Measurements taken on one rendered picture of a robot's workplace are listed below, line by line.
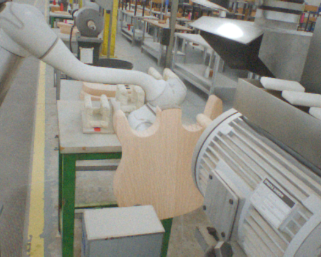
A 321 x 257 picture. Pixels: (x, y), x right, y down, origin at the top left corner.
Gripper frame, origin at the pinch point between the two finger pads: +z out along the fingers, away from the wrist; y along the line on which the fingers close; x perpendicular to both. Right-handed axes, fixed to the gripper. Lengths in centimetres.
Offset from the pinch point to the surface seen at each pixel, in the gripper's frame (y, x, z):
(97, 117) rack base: 14, -10, -71
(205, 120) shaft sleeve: -6.6, 20.4, 13.1
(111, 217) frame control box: 23.0, 9.8, 32.9
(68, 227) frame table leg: 34, -52, -40
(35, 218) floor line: 58, -101, -114
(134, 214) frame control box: 17.9, 9.2, 32.6
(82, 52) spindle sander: 7, -10, -229
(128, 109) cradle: 1, -2, -55
